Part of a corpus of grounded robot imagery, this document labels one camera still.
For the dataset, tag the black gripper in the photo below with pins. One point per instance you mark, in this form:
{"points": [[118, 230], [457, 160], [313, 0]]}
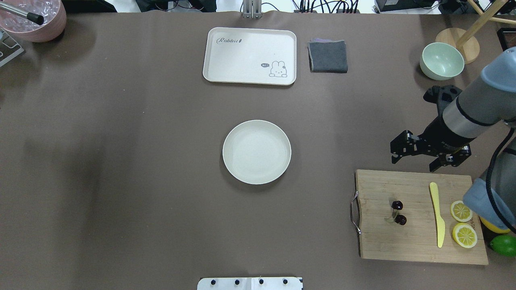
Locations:
{"points": [[444, 135]]}

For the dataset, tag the cream round plate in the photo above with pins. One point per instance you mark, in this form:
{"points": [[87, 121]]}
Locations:
{"points": [[256, 152]]}

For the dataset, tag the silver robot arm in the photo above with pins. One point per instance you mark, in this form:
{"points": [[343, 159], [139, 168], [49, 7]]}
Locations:
{"points": [[462, 116]]}

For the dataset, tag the cream rabbit tray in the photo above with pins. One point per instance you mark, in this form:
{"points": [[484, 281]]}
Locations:
{"points": [[250, 56]]}

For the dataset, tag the upper lemon slice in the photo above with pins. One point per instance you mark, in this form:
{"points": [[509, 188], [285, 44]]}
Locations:
{"points": [[460, 212]]}

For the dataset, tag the lemon slice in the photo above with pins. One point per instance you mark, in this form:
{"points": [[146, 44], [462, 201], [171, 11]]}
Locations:
{"points": [[464, 235], [460, 212]]}

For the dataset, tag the bamboo cutting board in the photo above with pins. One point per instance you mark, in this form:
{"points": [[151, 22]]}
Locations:
{"points": [[416, 240]]}

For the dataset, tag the yellow plastic knife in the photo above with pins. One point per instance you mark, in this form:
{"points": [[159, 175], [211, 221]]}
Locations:
{"points": [[439, 221]]}

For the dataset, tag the lower lemon slice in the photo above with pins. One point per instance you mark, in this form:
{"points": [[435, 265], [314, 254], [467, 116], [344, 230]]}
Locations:
{"points": [[464, 235]]}

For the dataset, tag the mint green bowl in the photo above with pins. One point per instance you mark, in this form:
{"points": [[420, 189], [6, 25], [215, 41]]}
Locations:
{"points": [[440, 61]]}

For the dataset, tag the upper yellow lemon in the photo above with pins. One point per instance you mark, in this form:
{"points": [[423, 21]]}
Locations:
{"points": [[493, 228]]}

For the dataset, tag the wooden mug tree stand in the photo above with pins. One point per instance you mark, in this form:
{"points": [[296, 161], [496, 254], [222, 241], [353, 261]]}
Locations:
{"points": [[464, 41]]}

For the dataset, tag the green lime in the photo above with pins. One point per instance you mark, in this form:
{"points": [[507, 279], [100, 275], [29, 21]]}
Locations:
{"points": [[504, 245]]}

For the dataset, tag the grey folded cloth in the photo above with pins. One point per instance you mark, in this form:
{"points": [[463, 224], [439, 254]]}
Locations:
{"points": [[328, 56]]}

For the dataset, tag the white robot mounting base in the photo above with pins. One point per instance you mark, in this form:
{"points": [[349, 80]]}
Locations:
{"points": [[251, 283]]}

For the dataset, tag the pink bowl with ice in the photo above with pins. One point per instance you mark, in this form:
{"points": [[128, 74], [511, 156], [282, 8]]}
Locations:
{"points": [[55, 19]]}

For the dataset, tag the metal scoop in ice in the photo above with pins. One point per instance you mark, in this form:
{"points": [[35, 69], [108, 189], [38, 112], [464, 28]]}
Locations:
{"points": [[35, 18]]}

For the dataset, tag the white cup rack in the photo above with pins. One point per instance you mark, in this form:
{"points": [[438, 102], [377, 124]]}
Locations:
{"points": [[9, 48]]}

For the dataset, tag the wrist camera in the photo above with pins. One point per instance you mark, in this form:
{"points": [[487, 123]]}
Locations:
{"points": [[441, 96]]}

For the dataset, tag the aluminium frame post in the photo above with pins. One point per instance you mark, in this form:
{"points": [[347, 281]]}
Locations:
{"points": [[252, 9]]}

